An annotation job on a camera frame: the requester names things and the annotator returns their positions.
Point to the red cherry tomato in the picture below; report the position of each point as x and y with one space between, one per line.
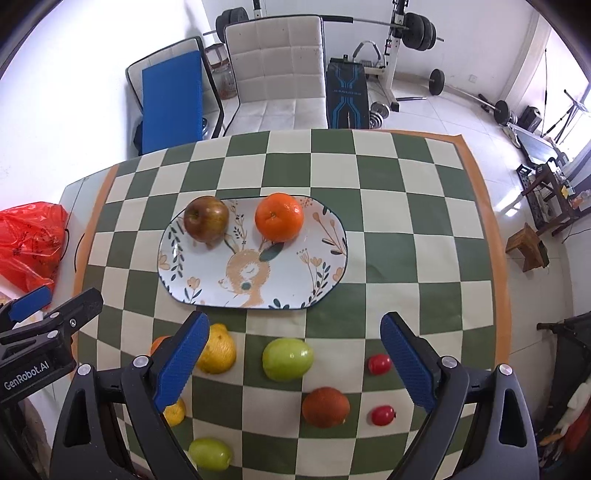
383 415
379 364

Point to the green apple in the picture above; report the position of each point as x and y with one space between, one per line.
210 454
287 359

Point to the floral oval ceramic plate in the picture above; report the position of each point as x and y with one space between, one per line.
246 271

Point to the blue padded chair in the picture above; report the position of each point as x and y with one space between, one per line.
177 97

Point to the reddish brown round fruit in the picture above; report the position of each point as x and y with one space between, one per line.
325 408

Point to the white padded chair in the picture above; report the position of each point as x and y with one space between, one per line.
279 67

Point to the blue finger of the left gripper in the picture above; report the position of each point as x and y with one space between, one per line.
64 320
18 310

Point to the small yellow lemon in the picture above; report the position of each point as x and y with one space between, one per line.
174 414

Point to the dark wooden side table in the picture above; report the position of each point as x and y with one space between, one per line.
548 195

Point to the green checkered tablecloth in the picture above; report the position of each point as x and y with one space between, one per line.
416 245

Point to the dark red apple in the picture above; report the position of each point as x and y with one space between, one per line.
205 219

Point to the small wooden stool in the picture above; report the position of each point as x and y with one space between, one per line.
532 249

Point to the barbell on floor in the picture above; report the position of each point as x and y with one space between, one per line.
438 84

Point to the barbell on rack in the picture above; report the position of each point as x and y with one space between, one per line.
416 31

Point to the red plastic bag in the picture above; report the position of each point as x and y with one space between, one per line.
32 238

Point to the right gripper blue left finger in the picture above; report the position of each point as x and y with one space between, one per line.
151 383

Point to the bright orange mandarin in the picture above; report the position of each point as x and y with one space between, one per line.
279 217

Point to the large yellow lemon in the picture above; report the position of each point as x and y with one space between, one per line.
219 354

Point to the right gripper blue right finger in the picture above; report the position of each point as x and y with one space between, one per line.
437 384

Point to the black blue weight bench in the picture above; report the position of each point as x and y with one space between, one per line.
347 95

